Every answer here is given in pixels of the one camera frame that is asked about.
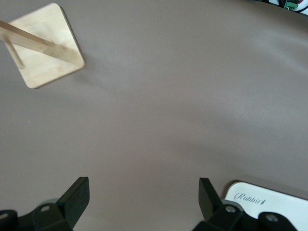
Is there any green terminal connector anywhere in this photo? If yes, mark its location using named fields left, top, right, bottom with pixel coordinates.
left=285, top=1, right=299, bottom=12

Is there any wooden mug stand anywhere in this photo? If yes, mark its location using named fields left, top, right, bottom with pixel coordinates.
left=0, top=2, right=86, bottom=90

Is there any black cable bundle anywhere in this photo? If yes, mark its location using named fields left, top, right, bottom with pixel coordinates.
left=264, top=0, right=308, bottom=15

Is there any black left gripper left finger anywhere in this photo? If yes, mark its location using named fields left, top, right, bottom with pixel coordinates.
left=0, top=177, right=90, bottom=231

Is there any cream rectangular tray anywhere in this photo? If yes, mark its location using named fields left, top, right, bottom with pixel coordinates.
left=222, top=180, right=308, bottom=231

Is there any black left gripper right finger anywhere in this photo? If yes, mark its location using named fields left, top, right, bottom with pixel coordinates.
left=193, top=177, right=300, bottom=231

